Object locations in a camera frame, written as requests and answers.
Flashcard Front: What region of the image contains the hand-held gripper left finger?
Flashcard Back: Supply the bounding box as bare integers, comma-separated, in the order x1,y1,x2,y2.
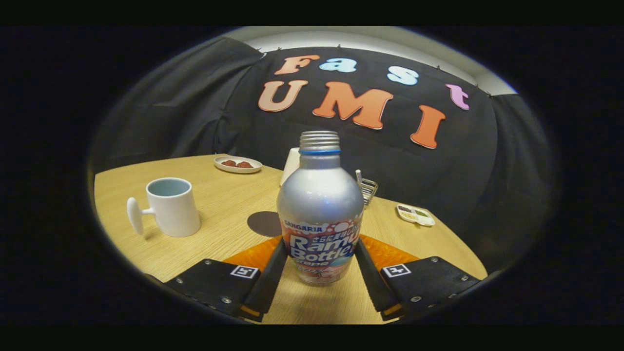
163,235,288,323

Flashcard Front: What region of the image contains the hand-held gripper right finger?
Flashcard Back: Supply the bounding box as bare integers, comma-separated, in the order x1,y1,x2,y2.
354,234,483,322

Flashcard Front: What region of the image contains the brown round coaster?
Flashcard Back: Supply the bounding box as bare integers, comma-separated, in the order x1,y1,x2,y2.
247,211,283,238

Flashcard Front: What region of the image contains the silver juice bottle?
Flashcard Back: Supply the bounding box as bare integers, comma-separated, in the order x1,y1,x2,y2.
276,131,365,286

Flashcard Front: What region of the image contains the white cup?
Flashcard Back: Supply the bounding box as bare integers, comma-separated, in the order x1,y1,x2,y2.
127,177,201,238

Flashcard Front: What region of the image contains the white divided condiment dish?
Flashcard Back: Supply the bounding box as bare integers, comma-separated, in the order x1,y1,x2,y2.
396,203,436,227

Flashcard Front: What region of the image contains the wooden table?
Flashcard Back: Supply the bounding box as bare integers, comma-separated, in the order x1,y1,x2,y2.
94,154,488,325

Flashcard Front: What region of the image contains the round white plate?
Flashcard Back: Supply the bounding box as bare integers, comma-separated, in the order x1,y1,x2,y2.
214,156,263,174

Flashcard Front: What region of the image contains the white ceramic utensil holder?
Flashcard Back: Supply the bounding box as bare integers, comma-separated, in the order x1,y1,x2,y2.
280,148,301,187

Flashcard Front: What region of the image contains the metal wire basket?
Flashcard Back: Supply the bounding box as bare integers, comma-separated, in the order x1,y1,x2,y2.
355,170,379,208

